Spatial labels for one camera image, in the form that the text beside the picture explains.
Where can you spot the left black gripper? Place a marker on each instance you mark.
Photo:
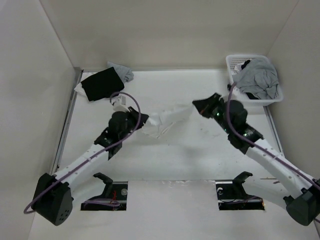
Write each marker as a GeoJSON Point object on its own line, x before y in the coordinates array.
{"type": "Point", "coordinates": [135, 114]}

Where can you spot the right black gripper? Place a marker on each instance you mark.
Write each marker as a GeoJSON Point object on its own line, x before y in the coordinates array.
{"type": "Point", "coordinates": [204, 105]}

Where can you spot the white tank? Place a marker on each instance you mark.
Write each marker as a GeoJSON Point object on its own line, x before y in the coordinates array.
{"type": "Point", "coordinates": [80, 90]}
{"type": "Point", "coordinates": [159, 123]}

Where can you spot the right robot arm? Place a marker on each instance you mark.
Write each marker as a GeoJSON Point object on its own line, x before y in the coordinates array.
{"type": "Point", "coordinates": [296, 192]}

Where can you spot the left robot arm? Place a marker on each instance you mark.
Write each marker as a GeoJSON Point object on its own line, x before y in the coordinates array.
{"type": "Point", "coordinates": [54, 194]}

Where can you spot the folded black tank top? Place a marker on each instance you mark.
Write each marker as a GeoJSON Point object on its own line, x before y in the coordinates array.
{"type": "Point", "coordinates": [102, 84]}

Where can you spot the folded grey tank top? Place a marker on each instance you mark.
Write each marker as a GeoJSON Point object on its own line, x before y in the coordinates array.
{"type": "Point", "coordinates": [125, 73]}

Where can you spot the folded white tank top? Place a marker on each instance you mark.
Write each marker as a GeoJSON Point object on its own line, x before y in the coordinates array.
{"type": "Point", "coordinates": [80, 90]}

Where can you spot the grey tank top in basket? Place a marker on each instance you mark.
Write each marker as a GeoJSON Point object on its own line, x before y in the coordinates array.
{"type": "Point", "coordinates": [258, 80]}

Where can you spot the black garment in basket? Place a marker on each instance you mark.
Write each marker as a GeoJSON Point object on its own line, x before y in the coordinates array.
{"type": "Point", "coordinates": [245, 64]}

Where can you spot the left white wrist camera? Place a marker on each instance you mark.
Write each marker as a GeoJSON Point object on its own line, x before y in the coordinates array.
{"type": "Point", "coordinates": [119, 104]}

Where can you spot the right metal table rail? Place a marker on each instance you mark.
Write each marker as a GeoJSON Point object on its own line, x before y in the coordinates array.
{"type": "Point", "coordinates": [273, 129]}

